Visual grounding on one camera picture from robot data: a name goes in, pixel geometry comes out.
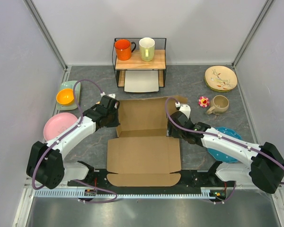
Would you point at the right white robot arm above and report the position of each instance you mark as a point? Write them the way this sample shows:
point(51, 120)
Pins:
point(263, 165)

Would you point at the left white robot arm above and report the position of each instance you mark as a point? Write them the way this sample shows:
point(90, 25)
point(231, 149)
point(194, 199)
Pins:
point(46, 164)

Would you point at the white tray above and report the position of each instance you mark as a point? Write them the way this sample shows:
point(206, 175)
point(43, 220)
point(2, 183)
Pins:
point(141, 81)

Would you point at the orange bowl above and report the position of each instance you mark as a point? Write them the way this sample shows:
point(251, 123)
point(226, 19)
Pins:
point(65, 97)

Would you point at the beige ceramic mug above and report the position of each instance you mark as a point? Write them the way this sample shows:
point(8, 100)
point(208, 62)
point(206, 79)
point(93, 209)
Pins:
point(218, 105)

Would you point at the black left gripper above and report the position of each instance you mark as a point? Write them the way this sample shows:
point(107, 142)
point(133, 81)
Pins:
point(115, 122)

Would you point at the white cable duct rail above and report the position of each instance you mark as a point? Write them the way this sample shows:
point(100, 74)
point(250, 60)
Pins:
point(82, 193)

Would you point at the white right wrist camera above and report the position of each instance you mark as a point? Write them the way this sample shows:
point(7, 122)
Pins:
point(184, 108)

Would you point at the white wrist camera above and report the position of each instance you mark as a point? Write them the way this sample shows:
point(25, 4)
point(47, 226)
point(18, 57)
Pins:
point(184, 108)
point(109, 95)

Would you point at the pink flower toy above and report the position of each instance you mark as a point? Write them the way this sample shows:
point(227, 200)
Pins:
point(203, 102)

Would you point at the brown cardboard box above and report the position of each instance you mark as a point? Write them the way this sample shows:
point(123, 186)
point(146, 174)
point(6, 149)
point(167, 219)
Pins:
point(143, 155)

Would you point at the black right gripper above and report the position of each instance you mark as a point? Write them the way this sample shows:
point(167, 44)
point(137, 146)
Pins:
point(173, 132)

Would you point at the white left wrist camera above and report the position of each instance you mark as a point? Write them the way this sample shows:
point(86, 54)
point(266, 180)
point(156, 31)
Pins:
point(109, 95)

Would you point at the black wire wooden shelf rack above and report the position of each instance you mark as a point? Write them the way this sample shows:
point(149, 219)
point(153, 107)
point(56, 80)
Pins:
point(135, 62)

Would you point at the pale green mug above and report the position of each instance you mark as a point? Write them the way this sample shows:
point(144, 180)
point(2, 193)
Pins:
point(147, 49)

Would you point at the light green rectangular plate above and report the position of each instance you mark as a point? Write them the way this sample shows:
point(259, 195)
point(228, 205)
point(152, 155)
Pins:
point(69, 85)

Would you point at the orange mug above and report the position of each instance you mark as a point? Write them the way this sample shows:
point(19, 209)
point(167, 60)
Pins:
point(124, 49)

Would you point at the pink plate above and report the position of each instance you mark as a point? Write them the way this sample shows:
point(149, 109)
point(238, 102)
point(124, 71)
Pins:
point(58, 124)

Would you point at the blue dotted plate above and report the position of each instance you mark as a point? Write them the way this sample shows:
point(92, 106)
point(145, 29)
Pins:
point(219, 156)

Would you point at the floral beige plate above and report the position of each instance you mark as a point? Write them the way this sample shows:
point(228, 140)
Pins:
point(220, 78)

